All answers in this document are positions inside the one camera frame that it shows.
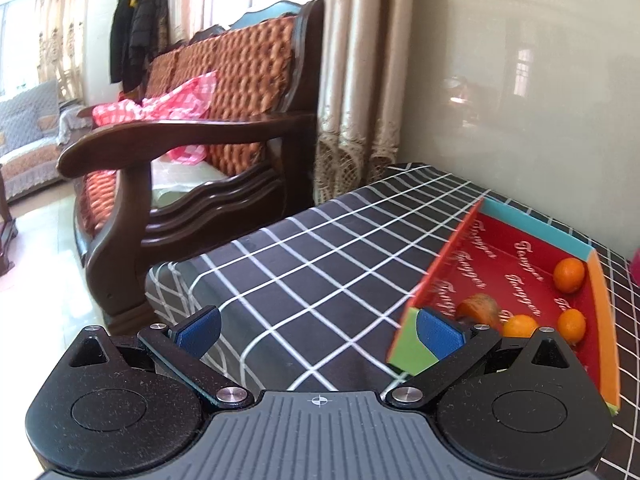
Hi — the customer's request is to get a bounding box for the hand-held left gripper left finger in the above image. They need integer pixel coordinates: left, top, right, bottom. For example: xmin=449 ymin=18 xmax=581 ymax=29
xmin=57 ymin=306 xmax=256 ymax=408

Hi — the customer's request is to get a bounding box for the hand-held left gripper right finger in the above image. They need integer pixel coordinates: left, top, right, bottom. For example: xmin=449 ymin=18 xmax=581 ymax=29
xmin=386 ymin=306 xmax=585 ymax=408

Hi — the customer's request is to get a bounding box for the brownish green round fruit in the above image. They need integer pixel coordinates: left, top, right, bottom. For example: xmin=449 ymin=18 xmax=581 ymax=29
xmin=456 ymin=294 xmax=501 ymax=332

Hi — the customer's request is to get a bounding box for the orange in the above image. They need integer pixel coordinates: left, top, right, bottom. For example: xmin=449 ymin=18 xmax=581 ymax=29
xmin=552 ymin=257 xmax=586 ymax=294
xmin=502 ymin=314 xmax=539 ymax=339
xmin=557 ymin=308 xmax=587 ymax=345

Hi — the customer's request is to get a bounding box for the colourful cardboard box red inside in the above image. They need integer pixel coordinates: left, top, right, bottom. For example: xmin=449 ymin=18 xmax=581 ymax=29
xmin=387 ymin=197 xmax=621 ymax=417

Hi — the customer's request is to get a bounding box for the black white checked tablecloth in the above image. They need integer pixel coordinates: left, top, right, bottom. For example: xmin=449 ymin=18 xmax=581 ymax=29
xmin=145 ymin=162 xmax=640 ymax=480

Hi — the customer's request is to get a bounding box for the white plastic sheet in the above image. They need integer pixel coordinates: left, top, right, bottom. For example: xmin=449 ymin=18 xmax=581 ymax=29
xmin=150 ymin=156 xmax=232 ymax=209

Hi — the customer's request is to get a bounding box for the pink checkered cloth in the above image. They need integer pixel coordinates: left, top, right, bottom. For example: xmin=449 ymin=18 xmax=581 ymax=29
xmin=91 ymin=71 xmax=220 ymax=166

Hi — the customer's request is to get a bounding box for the beige lace curtain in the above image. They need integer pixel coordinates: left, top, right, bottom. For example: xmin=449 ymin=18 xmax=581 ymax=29
xmin=312 ymin=0 xmax=420 ymax=207

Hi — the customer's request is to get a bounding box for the dark wooden sofa woven cushion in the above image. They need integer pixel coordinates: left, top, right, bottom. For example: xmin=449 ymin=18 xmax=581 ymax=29
xmin=57 ymin=0 xmax=327 ymax=337

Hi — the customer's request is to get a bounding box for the sofa with grey cover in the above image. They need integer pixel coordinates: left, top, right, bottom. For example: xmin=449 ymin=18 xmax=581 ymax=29
xmin=0 ymin=79 xmax=97 ymax=206

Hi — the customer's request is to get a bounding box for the white cabinet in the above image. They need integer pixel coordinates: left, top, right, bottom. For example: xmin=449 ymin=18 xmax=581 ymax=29
xmin=81 ymin=0 xmax=128 ymax=107

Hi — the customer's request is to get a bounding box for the black coat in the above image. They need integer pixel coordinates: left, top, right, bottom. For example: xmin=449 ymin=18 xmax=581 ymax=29
xmin=109 ymin=0 xmax=172 ymax=95

